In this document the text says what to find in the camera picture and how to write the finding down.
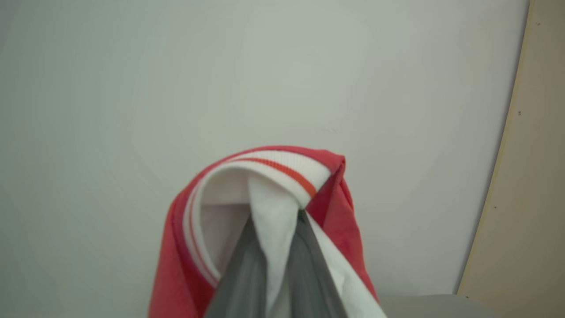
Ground beige wooden panel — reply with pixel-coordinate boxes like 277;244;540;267
456;0;565;318

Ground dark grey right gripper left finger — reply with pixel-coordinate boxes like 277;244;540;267
204;214;268;318

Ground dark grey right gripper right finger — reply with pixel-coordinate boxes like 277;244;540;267
286;209;350;318

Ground white cloth garment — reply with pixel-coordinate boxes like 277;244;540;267
246;171;388;318

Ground red basketball jersey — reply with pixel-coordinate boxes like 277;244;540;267
147;145;379;318

